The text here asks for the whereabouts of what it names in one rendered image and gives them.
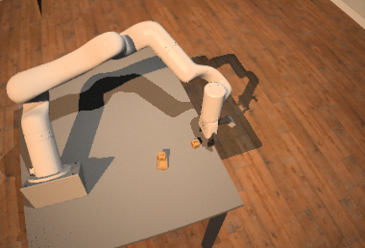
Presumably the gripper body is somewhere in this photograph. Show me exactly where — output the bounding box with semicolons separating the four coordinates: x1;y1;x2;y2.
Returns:
199;116;218;138

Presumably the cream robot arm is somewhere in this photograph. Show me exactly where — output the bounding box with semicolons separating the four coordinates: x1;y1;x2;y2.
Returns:
7;21;236;183

